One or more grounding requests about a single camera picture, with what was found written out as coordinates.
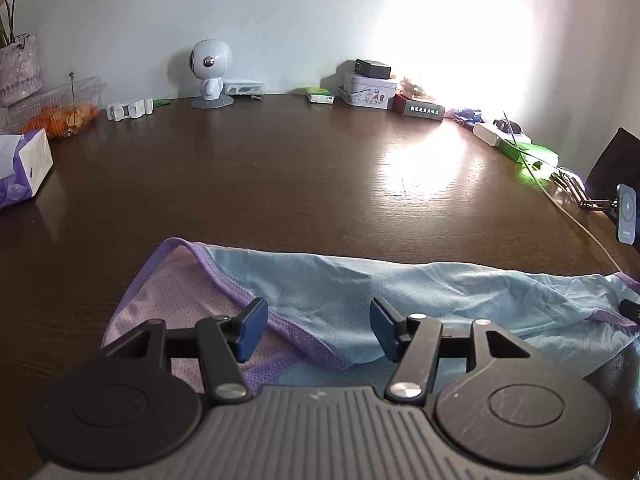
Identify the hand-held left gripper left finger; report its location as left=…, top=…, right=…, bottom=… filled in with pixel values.
left=100, top=297, right=269, bottom=403

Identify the black charger block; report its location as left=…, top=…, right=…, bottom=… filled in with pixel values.
left=354, top=59, right=392, bottom=80

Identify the clear plastic box of oranges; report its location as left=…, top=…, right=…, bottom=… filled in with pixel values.
left=7, top=76, right=107, bottom=141

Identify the grey phone holder mount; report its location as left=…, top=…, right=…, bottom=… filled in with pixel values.
left=577, top=182, right=640, bottom=247

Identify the white printed tin box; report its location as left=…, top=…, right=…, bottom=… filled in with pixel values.
left=342, top=71, right=398, bottom=110

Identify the mottled grey vase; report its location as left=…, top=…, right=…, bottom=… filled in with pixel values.
left=0, top=34, right=43, bottom=108

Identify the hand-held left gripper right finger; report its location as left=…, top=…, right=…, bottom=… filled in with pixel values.
left=370, top=297, right=531, bottom=403

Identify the pile of snack wrappers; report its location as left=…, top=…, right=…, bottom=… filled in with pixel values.
left=397, top=75, right=432, bottom=103

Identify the green flat box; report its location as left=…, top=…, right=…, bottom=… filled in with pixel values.
left=500, top=140, right=558, bottom=168

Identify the thin dark stick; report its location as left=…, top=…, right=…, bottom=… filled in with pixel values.
left=502, top=110, right=543, bottom=186

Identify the white cable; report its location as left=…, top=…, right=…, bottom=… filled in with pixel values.
left=520, top=152, right=621, bottom=274

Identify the purple white tissue pack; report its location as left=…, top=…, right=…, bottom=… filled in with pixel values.
left=0, top=128, right=54, bottom=211

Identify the blue cord bundle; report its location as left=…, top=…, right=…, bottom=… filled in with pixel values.
left=447, top=107, right=483, bottom=129

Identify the white rectangular device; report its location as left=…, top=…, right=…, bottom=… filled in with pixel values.
left=222, top=79, right=266, bottom=97

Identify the white robot figure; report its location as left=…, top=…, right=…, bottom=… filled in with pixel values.
left=190, top=39, right=235, bottom=109

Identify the small black device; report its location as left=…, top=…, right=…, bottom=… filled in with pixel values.
left=492, top=117, right=531, bottom=137

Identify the white plastic clip holder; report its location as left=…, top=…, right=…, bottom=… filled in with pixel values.
left=106, top=96, right=155, bottom=122

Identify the pink and blue garment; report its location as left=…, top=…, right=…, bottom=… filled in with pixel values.
left=101, top=237, right=640, bottom=391

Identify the dark box with white print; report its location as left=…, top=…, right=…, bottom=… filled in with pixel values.
left=392, top=92, right=446, bottom=122

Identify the black chair back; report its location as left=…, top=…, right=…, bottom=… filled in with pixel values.
left=585, top=127, right=640, bottom=221

